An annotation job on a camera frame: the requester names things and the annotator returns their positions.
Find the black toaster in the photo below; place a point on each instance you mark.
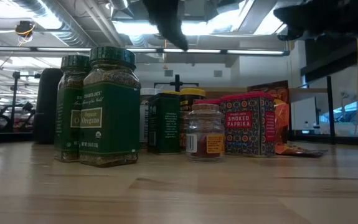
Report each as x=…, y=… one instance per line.
x=46, y=105

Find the black background stand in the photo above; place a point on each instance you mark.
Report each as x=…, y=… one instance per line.
x=16, y=93

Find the yellow-lid chili crunch jar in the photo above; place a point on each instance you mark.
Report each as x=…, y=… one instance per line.
x=171, y=92
x=192, y=92

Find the orange taco seasoning packet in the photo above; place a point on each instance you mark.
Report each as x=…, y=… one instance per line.
x=281, y=121
x=297, y=151

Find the black ceiling dome camera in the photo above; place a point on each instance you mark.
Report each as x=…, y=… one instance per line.
x=284, y=38

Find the white background cabinet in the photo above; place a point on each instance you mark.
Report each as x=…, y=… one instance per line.
x=304, y=113

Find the black yellow ceiling device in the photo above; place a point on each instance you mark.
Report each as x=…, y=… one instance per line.
x=24, y=28

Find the grey wall vent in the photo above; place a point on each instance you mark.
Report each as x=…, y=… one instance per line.
x=218, y=73
x=168, y=73

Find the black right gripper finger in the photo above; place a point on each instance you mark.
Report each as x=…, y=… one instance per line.
x=292, y=18

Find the long ceiling light bar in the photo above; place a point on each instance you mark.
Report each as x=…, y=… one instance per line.
x=253, y=52

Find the green black pepper tin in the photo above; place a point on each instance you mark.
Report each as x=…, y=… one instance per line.
x=164, y=124

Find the white-lid bagel seasoning jar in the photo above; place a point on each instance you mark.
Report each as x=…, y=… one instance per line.
x=149, y=91

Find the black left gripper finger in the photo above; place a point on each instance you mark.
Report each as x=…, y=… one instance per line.
x=166, y=18

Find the green-lid oregano glass jar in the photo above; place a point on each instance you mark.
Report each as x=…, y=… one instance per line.
x=68, y=105
x=110, y=124

